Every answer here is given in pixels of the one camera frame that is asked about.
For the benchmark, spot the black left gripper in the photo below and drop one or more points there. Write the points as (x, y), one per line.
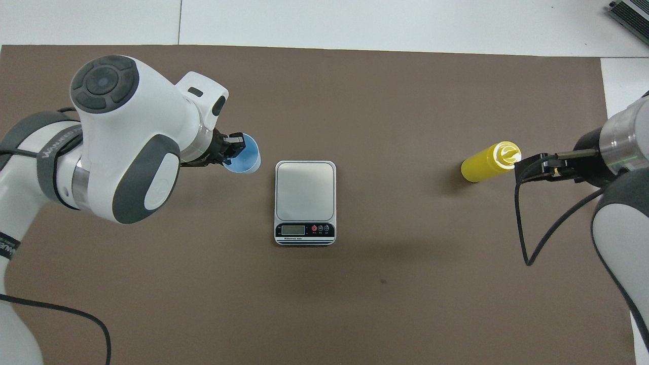
(217, 149)

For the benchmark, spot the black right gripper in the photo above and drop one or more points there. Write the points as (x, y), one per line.
(590, 162)

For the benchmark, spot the light blue plastic cup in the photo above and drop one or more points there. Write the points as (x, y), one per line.
(249, 161)

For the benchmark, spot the yellow squeeze bottle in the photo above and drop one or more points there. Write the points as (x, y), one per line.
(484, 165)

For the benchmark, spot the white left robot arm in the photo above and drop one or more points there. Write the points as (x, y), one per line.
(127, 116)

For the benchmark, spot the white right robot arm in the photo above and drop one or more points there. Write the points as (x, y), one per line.
(623, 238)

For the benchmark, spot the silver digital kitchen scale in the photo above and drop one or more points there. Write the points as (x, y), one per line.
(304, 192)

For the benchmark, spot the brown table mat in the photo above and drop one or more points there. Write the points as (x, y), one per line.
(380, 101)

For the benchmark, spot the grey finned metal device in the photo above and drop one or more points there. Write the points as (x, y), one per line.
(634, 15)

